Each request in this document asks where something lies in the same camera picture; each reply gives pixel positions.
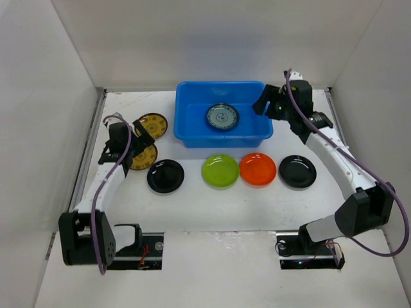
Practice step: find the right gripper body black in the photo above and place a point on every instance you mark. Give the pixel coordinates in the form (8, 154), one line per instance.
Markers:
(270, 101)

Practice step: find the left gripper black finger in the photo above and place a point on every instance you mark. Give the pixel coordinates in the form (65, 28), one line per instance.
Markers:
(144, 150)
(142, 132)

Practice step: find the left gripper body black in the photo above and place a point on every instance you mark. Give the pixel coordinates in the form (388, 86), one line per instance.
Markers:
(136, 140)

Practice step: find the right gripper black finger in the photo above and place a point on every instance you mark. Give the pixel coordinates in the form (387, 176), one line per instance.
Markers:
(272, 113)
(260, 105)

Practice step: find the blue floral plate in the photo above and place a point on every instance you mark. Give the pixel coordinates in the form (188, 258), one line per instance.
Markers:
(222, 116)

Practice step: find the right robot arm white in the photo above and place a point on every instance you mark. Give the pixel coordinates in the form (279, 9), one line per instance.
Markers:
(367, 202)

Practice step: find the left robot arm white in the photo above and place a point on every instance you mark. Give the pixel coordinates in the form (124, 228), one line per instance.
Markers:
(86, 236)

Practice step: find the blue plastic bin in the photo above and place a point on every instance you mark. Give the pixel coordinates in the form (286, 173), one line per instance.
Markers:
(193, 99)

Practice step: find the yellow patterned plate near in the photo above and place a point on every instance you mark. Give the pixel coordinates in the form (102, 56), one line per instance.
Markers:
(145, 159)

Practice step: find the yellow patterned plate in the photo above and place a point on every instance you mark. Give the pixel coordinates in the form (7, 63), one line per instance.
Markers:
(145, 159)
(155, 124)

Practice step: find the yellow patterned plate far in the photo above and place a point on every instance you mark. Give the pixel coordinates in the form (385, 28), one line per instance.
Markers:
(155, 124)

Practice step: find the black plate left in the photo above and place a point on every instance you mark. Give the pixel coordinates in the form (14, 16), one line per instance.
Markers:
(165, 176)

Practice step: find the black plate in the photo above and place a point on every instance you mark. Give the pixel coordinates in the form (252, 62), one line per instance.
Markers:
(297, 171)
(165, 176)

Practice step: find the orange plate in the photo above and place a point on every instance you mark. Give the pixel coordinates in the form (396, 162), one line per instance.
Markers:
(258, 169)

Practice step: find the black plate right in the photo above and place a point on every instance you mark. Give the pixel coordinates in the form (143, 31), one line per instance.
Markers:
(297, 171)

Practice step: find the green plate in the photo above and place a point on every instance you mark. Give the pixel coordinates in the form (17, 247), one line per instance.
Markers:
(220, 171)

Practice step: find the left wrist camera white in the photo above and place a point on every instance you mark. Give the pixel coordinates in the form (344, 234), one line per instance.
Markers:
(113, 119)

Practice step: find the metal side rail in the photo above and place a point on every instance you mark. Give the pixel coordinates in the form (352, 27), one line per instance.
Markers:
(83, 168)

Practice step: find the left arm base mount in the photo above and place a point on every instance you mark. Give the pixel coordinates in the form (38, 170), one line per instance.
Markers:
(146, 258)

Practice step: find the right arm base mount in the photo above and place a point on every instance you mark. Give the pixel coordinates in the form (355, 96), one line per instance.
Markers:
(292, 255)

